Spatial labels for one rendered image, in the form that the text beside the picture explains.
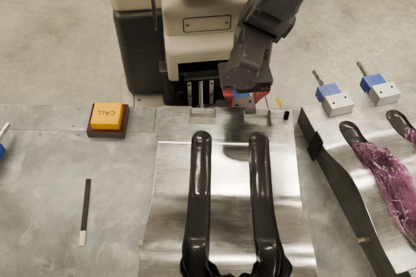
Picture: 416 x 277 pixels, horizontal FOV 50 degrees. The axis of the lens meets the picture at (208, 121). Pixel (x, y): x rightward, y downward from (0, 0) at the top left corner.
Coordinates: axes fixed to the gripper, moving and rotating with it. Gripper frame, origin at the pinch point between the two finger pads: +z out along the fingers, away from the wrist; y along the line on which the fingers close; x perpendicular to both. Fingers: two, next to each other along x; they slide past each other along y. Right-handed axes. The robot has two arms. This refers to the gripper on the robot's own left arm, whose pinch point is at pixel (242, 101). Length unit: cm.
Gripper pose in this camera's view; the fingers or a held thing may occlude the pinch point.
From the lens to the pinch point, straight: 96.2
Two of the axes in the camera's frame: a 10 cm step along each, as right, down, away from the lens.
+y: 9.9, -1.0, 0.9
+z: -0.1, 6.2, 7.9
